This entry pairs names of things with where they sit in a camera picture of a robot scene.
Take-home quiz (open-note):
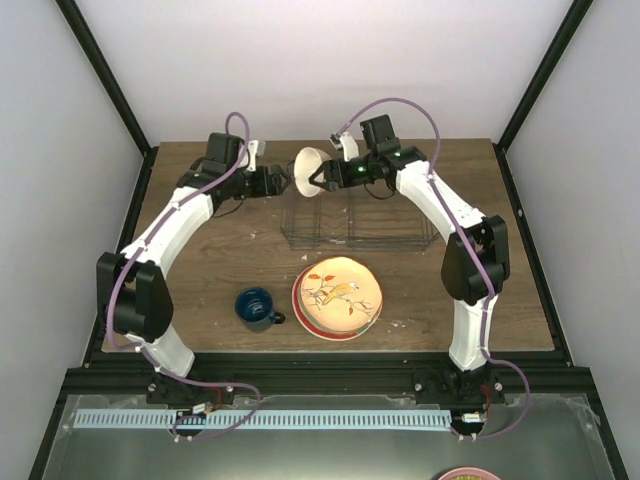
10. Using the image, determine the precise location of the dark blue ceramic mug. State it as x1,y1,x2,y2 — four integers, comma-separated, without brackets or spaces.
234,287,286,333

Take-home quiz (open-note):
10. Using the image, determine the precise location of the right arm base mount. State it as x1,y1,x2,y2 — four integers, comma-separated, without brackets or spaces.
412,367,505,408

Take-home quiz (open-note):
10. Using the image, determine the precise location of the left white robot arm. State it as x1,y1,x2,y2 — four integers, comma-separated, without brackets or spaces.
96,133,291,404

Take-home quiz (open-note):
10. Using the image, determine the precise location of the red-rimmed white plate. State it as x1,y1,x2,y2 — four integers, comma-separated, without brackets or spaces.
291,270,382,342

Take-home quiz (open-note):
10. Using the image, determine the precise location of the light blue slotted cable duct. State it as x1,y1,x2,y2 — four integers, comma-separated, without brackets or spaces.
72,409,452,432

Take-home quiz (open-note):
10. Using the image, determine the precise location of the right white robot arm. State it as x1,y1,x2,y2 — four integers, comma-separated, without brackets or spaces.
294,115,510,403

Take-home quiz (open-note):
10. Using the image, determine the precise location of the grey wire dish rack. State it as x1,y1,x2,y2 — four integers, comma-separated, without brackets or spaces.
280,188,439,251

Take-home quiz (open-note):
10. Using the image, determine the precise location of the pink plate at bottom edge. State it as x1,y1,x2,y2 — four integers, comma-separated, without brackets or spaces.
438,467,499,480

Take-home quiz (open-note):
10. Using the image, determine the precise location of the green-rimmed plate in stack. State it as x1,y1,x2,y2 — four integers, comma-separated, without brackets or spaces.
291,279,383,341

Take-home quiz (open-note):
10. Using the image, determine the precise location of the cream ceramic bowl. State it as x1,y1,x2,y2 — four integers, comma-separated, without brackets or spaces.
293,147,330,198

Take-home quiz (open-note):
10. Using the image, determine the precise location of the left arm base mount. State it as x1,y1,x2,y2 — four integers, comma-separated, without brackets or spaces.
141,371,235,408

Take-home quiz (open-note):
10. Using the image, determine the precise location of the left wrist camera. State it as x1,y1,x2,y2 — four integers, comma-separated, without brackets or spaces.
245,140,266,172

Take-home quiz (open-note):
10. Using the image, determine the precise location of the black aluminium frame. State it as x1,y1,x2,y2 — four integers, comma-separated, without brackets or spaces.
29,1,628,479

